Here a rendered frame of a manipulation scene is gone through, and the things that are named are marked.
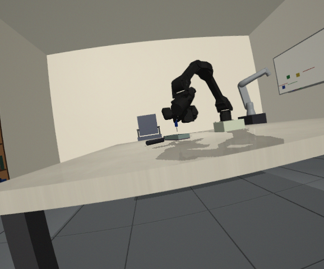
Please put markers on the white keyboard with letter keys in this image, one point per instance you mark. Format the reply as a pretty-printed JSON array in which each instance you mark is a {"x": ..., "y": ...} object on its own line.
[{"x": 177, "y": 136}]

